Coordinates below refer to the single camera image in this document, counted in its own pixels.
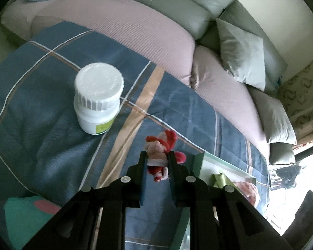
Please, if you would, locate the red pink plush doll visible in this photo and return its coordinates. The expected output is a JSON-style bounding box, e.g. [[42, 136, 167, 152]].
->
[[144, 130, 177, 182]]

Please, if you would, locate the pink white knitted cloth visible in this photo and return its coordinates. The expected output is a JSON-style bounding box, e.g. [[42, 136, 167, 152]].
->
[[234, 182, 258, 206]]

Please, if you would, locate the white plastic pill bottle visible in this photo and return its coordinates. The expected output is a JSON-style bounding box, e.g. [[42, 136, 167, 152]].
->
[[73, 63, 124, 135]]

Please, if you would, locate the grey throw pillow lower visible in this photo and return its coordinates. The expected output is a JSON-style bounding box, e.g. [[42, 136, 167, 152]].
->
[[248, 87, 297, 145]]

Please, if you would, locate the grey throw pillow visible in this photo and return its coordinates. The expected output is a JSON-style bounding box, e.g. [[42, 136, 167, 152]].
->
[[248, 87, 297, 145], [216, 19, 266, 91]]

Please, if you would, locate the teal towel with pink patch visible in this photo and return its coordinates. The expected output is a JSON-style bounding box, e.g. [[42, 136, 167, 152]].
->
[[4, 196, 61, 249]]

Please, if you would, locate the patterned beige curtain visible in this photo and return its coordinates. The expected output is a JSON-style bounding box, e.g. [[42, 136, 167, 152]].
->
[[278, 61, 313, 147]]

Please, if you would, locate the grey throw pillow upper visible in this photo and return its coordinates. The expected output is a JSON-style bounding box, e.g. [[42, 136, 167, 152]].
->
[[216, 19, 266, 91]]

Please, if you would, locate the black wire basket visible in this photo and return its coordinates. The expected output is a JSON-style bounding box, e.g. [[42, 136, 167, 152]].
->
[[269, 161, 307, 193]]

